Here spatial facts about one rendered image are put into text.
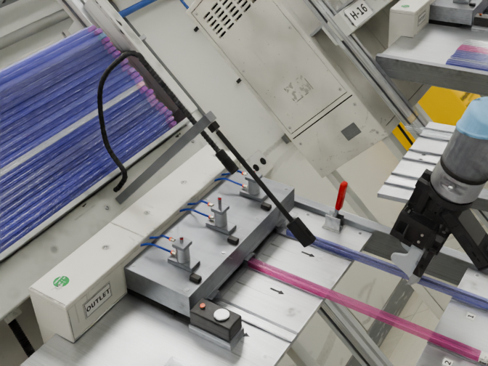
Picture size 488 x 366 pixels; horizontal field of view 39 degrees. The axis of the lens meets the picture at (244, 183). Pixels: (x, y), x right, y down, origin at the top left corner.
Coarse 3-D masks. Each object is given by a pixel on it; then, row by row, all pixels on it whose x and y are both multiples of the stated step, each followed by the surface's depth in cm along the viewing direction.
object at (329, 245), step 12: (324, 240) 125; (336, 252) 124; (348, 252) 123; (360, 252) 123; (372, 264) 121; (384, 264) 120; (432, 288) 116; (444, 288) 114; (456, 288) 114; (468, 300) 113; (480, 300) 112
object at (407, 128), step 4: (408, 124) 153; (404, 128) 153; (408, 128) 152; (412, 128) 152; (416, 128) 151; (420, 128) 151; (424, 128) 151; (428, 128) 151; (416, 132) 152; (420, 132) 151; (424, 132) 151; (428, 132) 150; (432, 132) 150; (436, 132) 149; (440, 132) 149; (444, 132) 149; (448, 132) 149; (452, 132) 148; (436, 136) 150; (440, 136) 149; (444, 136) 149; (448, 136) 148
